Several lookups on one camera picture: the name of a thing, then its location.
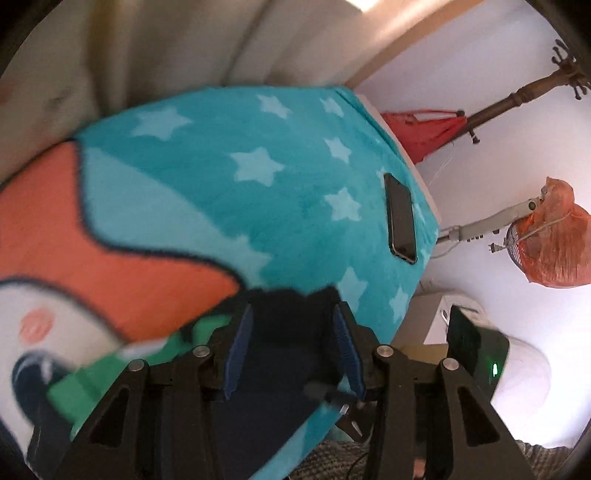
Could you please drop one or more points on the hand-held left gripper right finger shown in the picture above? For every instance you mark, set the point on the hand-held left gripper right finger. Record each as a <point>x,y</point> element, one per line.
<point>349,357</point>

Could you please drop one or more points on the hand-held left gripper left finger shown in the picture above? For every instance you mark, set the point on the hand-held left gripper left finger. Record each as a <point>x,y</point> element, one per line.
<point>236,355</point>

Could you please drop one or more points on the dark navy pants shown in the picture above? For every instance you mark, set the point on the dark navy pants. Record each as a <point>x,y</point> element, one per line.
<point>281,369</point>

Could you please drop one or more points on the white box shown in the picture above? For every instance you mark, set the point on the white box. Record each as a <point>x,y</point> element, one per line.
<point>431,318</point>

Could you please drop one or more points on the grey knit cloth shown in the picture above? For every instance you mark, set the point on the grey knit cloth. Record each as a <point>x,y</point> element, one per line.
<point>549,459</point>

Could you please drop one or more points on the orange plastic bag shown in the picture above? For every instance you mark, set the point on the orange plastic bag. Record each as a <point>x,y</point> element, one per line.
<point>554,240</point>

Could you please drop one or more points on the white standing fan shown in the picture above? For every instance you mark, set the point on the white standing fan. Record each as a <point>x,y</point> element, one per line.
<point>485,224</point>

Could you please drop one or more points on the black smartphone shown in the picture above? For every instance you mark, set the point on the black smartphone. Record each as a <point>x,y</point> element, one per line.
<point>400,217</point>

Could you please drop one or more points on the teal star printed blanket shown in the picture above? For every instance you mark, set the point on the teal star printed blanket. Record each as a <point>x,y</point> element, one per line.
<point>221,198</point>

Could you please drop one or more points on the red bag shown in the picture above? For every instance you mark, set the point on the red bag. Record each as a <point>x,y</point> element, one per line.
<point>422,131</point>

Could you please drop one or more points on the wooden coat rack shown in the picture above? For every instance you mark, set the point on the wooden coat rack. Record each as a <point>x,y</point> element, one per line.
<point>517,99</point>

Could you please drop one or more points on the beige curtain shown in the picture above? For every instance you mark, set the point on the beige curtain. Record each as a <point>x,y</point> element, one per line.
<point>161,50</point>

